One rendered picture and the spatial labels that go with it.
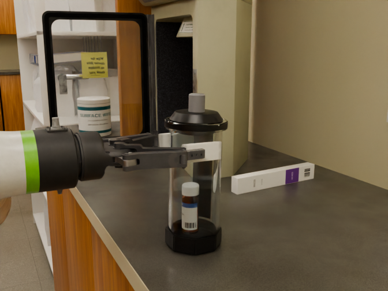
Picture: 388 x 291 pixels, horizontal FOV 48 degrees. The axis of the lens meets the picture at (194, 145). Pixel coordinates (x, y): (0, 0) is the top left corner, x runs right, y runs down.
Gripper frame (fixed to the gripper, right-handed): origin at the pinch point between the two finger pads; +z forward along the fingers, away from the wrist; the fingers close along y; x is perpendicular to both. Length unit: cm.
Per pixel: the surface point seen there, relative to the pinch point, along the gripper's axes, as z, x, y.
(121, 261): -12.5, 20.6, 3.3
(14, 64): 19, 7, 589
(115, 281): -9.1, 33.7, 19.1
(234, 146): 29.2, 9.8, 32.9
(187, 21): 21, -24, 45
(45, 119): -4, 17, 149
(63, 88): -10, -5, 65
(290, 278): 8.2, 18.3, -17.4
